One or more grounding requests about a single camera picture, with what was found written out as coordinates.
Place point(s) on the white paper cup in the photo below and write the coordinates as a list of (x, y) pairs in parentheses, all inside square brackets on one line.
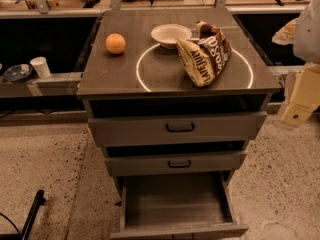
[(41, 67)]

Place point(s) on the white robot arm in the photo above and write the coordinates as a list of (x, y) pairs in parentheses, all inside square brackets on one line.
[(304, 34)]

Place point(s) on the black bar with cable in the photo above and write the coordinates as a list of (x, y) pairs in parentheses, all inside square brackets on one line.
[(39, 200)]

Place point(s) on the white bowl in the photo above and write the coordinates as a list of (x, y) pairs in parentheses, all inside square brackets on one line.
[(167, 34)]

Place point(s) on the orange fruit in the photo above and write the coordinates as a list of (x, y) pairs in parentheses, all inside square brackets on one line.
[(115, 43)]

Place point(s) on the grey drawer cabinet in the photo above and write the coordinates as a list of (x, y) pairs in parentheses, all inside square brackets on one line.
[(149, 80)]

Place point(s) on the grey top drawer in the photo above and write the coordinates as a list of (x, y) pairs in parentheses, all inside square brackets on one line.
[(162, 130)]

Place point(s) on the grey bottom drawer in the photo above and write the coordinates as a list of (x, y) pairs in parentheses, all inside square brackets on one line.
[(193, 206)]

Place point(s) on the grey middle drawer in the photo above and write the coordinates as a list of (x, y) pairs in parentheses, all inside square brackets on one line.
[(175, 163)]

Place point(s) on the dark round plate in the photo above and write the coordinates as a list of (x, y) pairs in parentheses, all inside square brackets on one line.
[(18, 73)]

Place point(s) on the grey shelf rail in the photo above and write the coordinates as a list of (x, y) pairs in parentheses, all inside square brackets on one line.
[(58, 84)]

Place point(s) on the brown Late July chip bag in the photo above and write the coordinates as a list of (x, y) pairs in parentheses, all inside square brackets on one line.
[(204, 59)]

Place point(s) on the grey drawer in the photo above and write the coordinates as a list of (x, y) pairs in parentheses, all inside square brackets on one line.
[(162, 130), (193, 206), (175, 163)]

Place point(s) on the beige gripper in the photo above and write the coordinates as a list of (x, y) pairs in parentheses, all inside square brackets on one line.
[(309, 34)]

